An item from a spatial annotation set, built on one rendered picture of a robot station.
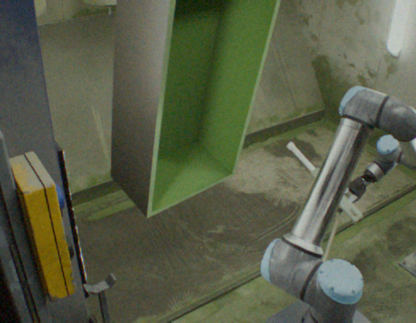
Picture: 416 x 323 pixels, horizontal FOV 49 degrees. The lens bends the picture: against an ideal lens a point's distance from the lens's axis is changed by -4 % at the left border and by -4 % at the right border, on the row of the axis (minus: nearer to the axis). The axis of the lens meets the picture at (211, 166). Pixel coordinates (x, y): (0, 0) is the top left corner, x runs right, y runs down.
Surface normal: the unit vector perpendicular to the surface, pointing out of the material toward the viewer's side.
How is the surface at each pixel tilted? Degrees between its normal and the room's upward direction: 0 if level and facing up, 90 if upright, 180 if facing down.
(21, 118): 90
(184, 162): 12
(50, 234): 90
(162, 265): 0
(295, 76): 57
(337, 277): 5
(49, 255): 90
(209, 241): 0
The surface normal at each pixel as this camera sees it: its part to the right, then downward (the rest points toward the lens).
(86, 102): 0.50, -0.06
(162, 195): 0.16, -0.72
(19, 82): 0.58, 0.47
